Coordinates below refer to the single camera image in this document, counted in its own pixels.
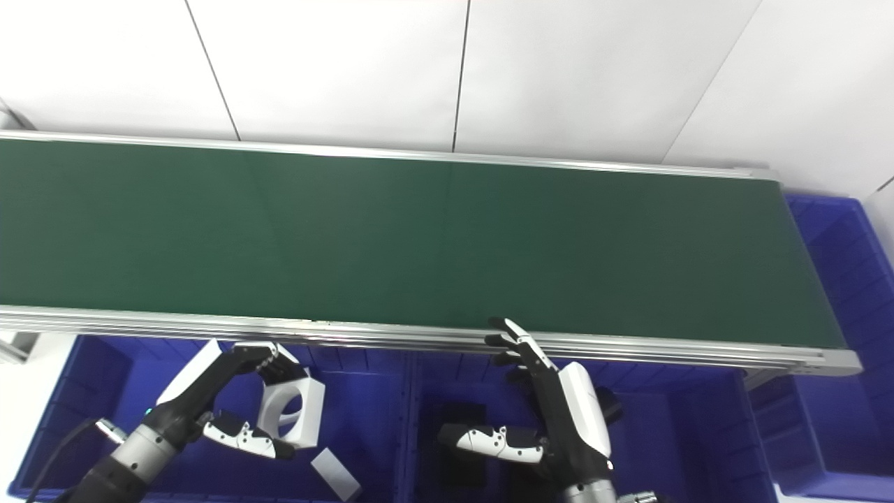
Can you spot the white square part round hole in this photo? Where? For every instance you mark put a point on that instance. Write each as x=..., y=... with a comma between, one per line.
x=311, y=412

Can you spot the blue plastic bin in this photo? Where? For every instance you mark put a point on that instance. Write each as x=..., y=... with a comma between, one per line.
x=363, y=419
x=698, y=433
x=838, y=391

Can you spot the green conveyor belt aluminium frame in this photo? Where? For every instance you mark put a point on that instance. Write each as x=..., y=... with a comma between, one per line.
x=419, y=244

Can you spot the aluminium conveyor support leg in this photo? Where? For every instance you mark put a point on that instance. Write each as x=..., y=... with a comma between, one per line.
x=14, y=347

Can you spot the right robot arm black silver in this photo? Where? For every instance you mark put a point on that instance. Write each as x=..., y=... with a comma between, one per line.
x=588, y=492

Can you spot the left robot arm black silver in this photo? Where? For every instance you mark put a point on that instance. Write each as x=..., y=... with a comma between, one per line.
x=126, y=464

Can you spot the black rectangular part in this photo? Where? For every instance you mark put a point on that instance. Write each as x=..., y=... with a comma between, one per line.
x=454, y=412

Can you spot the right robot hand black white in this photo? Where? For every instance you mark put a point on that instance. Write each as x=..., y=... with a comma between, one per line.
x=573, y=426

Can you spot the white flat rectangular part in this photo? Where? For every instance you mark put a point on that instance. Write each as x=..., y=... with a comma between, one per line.
x=335, y=475

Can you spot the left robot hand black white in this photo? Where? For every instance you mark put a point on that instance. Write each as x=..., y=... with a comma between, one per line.
x=192, y=405

